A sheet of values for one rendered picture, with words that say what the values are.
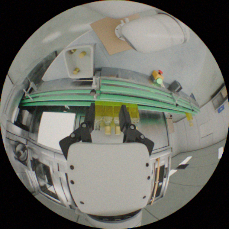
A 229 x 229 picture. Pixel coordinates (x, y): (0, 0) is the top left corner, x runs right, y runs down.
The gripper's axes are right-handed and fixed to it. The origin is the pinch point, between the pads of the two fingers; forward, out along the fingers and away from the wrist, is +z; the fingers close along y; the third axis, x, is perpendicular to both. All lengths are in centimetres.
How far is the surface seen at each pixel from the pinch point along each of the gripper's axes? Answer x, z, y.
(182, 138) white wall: -301, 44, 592
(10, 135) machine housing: -20, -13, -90
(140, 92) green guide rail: -9.8, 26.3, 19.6
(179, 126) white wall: -285, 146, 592
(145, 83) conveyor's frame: -6.4, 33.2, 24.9
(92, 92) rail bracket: -9.1, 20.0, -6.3
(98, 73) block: -5.3, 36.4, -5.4
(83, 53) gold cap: 7.4, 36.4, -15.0
